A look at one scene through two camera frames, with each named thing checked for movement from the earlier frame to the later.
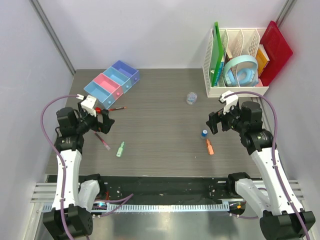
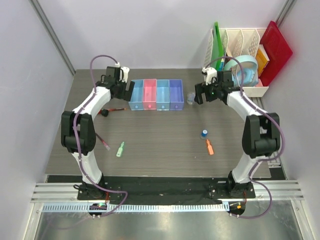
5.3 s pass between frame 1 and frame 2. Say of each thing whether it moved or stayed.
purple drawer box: moved
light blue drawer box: moved
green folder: stayed
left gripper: moved
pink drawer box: moved
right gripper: moved
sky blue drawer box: moved
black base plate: stayed
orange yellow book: stayed
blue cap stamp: stayed
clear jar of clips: stayed
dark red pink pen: stayed
